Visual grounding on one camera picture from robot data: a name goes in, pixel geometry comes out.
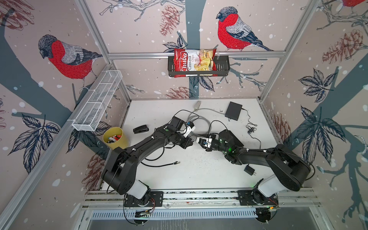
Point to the red chips bag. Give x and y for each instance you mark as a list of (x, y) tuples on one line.
[(194, 60)]

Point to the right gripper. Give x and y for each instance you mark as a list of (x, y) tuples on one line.
[(209, 136)]

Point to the black stapler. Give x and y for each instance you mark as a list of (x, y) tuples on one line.
[(140, 129)]

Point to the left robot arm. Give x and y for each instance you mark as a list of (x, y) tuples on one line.
[(121, 167)]

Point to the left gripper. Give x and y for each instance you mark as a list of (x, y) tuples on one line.
[(186, 143)]

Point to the yellow cup with markers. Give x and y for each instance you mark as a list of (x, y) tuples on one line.
[(115, 138)]

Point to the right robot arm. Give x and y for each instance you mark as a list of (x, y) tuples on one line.
[(289, 170)]

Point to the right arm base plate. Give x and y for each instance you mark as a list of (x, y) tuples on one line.
[(253, 198)]

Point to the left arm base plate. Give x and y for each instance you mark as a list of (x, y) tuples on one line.
[(150, 199)]

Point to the grey USB adapter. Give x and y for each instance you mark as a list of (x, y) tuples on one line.
[(197, 105)]

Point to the right black power adapter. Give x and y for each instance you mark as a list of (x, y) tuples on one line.
[(249, 170)]

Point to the black wire wall basket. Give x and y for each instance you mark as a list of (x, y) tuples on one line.
[(221, 63)]

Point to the white mesh wall shelf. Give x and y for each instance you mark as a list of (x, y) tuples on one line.
[(93, 110)]

